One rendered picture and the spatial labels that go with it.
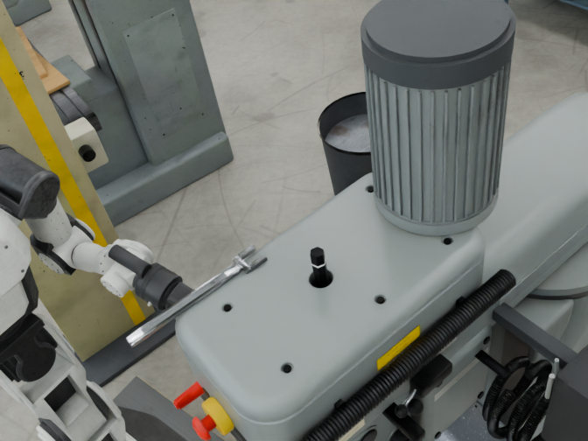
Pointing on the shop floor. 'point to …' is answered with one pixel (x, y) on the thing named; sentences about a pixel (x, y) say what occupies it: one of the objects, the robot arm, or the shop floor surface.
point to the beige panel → (50, 149)
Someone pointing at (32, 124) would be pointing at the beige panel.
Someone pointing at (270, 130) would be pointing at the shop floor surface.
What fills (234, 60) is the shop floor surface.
